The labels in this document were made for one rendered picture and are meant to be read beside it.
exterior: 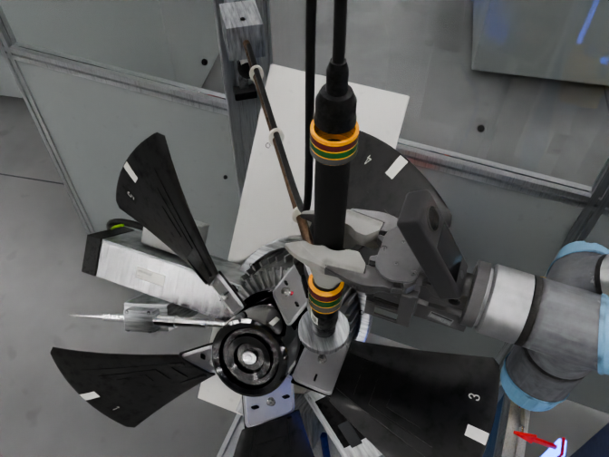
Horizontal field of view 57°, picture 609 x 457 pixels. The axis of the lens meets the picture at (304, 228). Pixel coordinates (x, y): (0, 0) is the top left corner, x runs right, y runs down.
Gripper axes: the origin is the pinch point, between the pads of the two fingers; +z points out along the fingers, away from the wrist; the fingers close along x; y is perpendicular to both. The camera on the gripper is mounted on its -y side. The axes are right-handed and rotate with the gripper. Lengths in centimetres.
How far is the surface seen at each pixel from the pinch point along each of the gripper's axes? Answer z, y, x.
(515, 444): -40, 63, 13
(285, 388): 1.6, 37.7, -3.2
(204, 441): 40, 149, 12
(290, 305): 3.4, 23.7, 3.6
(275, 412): 1.9, 39.3, -6.8
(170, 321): 25.2, 38.9, 1.3
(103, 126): 96, 73, 70
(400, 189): -7.4, 7.7, 16.9
